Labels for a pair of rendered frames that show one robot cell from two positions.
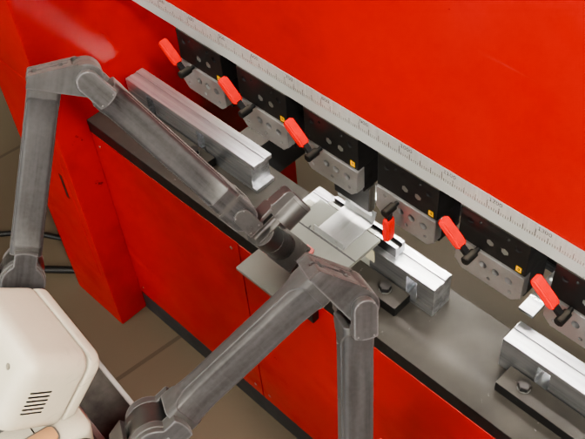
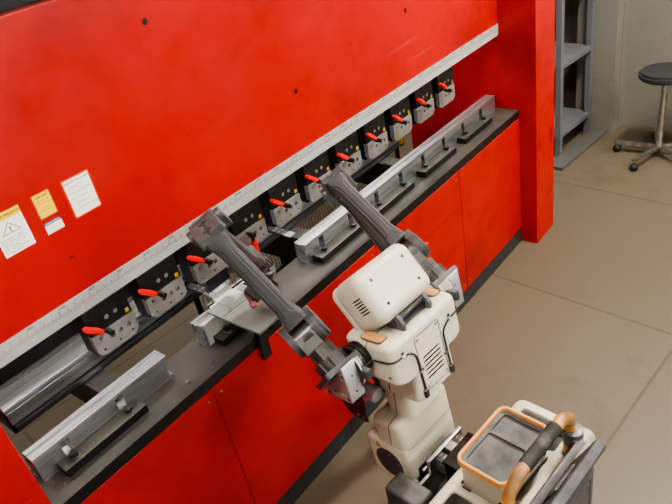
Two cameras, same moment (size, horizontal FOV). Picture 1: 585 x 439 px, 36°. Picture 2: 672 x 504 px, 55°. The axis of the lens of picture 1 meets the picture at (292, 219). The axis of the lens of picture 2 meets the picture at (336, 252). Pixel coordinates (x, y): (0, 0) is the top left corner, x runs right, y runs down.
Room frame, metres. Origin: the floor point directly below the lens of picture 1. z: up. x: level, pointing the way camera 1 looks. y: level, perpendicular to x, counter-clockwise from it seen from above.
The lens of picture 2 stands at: (1.04, 1.82, 2.29)
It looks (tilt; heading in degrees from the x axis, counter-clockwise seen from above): 32 degrees down; 265
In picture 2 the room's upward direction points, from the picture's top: 12 degrees counter-clockwise
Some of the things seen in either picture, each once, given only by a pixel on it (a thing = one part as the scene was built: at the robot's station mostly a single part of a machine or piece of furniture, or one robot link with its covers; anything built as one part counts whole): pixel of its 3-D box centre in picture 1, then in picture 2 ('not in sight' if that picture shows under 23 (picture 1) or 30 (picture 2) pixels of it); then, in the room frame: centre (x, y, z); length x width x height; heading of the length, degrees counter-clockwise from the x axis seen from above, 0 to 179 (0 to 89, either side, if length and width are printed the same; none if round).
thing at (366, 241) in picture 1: (308, 254); (250, 308); (1.23, -0.03, 1.00); 0.26 x 0.18 x 0.01; 131
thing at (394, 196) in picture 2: not in sight; (392, 198); (0.53, -0.76, 0.89); 0.30 x 0.05 x 0.03; 41
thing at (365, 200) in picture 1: (354, 191); (216, 279); (1.33, -0.14, 1.08); 0.10 x 0.02 x 0.10; 41
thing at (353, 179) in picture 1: (344, 143); (201, 252); (1.35, -0.12, 1.21); 0.15 x 0.09 x 0.17; 41
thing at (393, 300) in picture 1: (351, 269); (247, 317); (1.26, -0.12, 0.89); 0.30 x 0.05 x 0.03; 41
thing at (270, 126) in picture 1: (276, 100); (155, 284); (1.50, 0.01, 1.21); 0.15 x 0.09 x 0.17; 41
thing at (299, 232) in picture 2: not in sight; (269, 236); (1.13, -0.82, 0.81); 0.64 x 0.08 x 0.14; 131
